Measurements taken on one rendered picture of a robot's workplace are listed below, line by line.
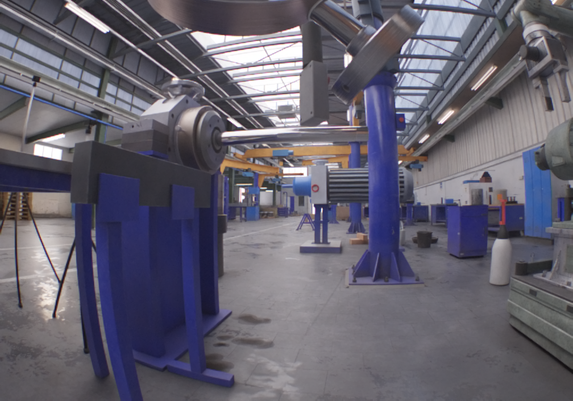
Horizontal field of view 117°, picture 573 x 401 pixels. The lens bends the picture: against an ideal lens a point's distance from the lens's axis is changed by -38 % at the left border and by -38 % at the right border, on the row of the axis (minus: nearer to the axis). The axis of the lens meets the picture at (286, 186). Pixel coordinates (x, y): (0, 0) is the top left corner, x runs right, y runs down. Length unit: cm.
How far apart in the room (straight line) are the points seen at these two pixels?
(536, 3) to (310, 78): 146
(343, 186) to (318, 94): 424
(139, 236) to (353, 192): 398
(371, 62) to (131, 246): 118
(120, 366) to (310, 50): 90
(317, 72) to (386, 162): 230
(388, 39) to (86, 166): 62
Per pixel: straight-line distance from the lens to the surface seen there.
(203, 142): 136
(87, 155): 67
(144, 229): 125
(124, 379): 86
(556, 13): 187
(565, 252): 168
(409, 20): 42
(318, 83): 57
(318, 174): 476
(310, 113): 55
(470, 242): 418
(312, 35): 64
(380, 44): 39
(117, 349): 81
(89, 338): 127
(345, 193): 476
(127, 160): 74
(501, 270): 280
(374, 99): 300
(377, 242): 281
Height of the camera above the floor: 73
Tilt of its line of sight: 5 degrees up
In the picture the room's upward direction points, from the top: straight up
